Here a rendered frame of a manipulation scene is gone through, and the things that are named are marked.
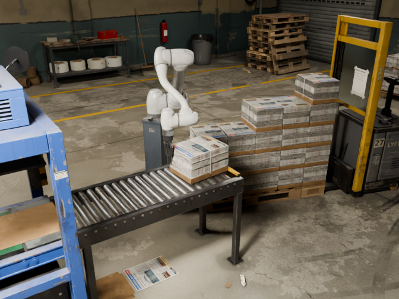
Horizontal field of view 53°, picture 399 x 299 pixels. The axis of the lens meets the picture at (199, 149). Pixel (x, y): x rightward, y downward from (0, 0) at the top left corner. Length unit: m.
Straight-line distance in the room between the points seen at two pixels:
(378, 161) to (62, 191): 3.43
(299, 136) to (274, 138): 0.28
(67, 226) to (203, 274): 1.46
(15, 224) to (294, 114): 2.66
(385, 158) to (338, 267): 1.55
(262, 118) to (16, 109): 2.41
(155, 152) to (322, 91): 1.75
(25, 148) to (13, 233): 0.82
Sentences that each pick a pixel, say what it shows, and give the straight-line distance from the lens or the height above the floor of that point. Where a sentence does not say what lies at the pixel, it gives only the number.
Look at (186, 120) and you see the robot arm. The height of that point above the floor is 1.26.
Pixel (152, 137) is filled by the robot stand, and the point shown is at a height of 0.83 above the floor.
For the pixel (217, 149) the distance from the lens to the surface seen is 3.04.
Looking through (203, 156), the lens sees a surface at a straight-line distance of 2.98.
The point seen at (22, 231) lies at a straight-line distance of 2.74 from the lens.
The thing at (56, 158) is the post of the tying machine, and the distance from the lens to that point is 2.11.
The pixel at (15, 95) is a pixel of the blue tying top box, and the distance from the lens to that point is 2.16.
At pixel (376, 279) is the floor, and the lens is 3.66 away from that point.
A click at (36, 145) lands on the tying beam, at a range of 2.06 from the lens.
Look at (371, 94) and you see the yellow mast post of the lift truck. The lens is 4.24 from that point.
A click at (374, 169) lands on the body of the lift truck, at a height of 0.31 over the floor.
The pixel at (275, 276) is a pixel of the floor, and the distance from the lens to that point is 3.45.
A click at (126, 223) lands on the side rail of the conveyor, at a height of 0.76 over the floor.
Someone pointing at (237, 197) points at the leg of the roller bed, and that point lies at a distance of 3.17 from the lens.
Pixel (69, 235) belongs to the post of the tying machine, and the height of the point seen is 0.95.
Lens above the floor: 2.26
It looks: 24 degrees down
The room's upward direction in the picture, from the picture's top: straight up
